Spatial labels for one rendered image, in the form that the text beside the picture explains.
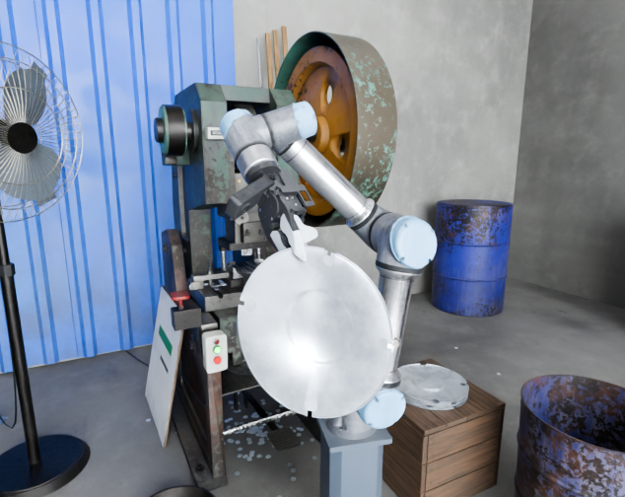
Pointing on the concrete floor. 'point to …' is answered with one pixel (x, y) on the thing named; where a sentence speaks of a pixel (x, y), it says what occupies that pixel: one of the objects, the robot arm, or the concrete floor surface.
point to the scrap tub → (579, 439)
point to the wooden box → (446, 448)
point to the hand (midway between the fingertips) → (296, 257)
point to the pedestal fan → (14, 84)
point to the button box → (208, 357)
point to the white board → (163, 366)
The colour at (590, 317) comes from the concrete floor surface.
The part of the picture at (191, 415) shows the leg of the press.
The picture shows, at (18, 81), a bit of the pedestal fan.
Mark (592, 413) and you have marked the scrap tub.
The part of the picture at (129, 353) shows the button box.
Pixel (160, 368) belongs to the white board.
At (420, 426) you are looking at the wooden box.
